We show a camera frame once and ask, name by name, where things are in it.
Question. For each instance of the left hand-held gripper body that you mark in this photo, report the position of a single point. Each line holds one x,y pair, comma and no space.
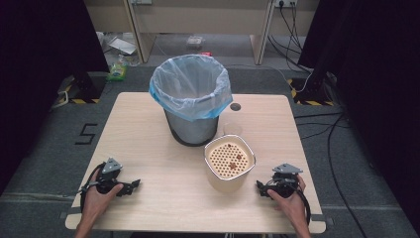
106,177

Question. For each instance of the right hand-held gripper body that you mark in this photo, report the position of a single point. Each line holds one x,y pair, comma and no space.
284,181

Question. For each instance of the cream container with perforated strainer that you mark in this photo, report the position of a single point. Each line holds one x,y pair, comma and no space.
228,175

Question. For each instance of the silver metal trash bin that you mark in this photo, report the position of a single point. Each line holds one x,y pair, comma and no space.
191,129

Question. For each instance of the person's right hand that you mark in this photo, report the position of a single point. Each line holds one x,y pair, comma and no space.
290,206

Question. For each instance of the person's left hand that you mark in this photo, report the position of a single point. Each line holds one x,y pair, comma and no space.
97,201

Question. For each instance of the brown food scrap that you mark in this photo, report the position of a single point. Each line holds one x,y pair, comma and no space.
233,165
238,156

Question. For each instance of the black stand base hazard tape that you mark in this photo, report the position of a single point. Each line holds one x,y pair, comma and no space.
310,94
85,86

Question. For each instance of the green snack packet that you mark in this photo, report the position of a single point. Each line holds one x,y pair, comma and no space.
117,72

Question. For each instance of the blue plastic bin liner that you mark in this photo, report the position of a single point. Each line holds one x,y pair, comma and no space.
189,84

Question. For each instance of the black curtain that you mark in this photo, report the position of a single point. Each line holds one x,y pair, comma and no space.
373,82
43,66

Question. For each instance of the white paper sheet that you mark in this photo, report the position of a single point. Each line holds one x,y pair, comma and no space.
123,45

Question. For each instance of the small red object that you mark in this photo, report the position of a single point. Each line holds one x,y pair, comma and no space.
206,54

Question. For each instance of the clear plastic package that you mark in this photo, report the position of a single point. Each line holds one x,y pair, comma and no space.
194,41

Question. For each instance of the white wall power socket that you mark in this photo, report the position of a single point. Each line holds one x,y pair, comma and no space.
285,2

